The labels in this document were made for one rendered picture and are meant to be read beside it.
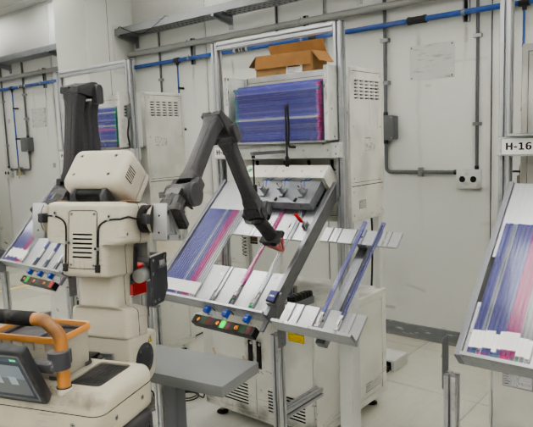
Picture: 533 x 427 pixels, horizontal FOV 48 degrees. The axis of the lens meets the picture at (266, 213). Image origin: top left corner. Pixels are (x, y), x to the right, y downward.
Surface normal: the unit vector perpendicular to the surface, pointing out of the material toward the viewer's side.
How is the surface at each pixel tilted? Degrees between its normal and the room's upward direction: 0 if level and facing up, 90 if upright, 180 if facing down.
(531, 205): 45
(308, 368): 90
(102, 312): 82
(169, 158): 90
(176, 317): 90
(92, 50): 90
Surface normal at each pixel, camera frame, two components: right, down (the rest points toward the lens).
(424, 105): -0.63, 0.12
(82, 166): -0.27, -0.58
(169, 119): 0.77, 0.05
